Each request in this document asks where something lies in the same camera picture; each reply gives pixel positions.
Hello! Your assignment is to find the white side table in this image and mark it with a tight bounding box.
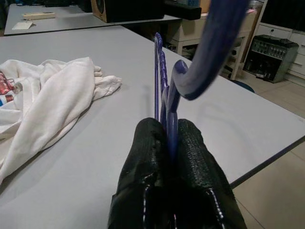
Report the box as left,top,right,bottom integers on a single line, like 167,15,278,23
171,13,260,81

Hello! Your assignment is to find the white T-shirt red blue print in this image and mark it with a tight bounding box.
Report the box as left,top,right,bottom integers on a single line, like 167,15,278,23
0,56,123,186

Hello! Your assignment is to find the blue plastic clothes hanger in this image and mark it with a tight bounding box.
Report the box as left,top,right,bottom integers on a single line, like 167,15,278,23
152,0,250,165

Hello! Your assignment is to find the blue round stool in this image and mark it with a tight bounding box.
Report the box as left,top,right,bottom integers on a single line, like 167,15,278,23
228,80,255,94

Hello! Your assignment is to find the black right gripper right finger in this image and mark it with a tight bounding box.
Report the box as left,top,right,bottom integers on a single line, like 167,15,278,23
171,118,247,229

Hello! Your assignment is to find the black flat case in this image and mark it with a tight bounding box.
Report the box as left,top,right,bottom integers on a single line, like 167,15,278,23
163,0,202,21

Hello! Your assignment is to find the black speaker wood front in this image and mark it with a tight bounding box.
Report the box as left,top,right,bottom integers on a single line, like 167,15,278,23
90,0,165,24

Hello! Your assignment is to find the grey metal appliance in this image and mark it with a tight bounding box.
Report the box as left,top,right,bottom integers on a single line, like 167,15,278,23
243,34,299,83

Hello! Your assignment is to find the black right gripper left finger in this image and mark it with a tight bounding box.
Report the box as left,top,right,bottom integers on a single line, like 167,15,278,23
107,117,173,229

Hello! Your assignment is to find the white notepad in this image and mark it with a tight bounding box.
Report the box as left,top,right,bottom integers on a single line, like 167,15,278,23
11,21,33,31

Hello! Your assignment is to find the long beige box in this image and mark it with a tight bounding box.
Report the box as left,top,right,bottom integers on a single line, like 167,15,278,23
22,11,55,20

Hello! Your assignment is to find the black television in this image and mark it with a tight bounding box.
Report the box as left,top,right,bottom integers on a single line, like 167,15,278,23
261,0,305,31

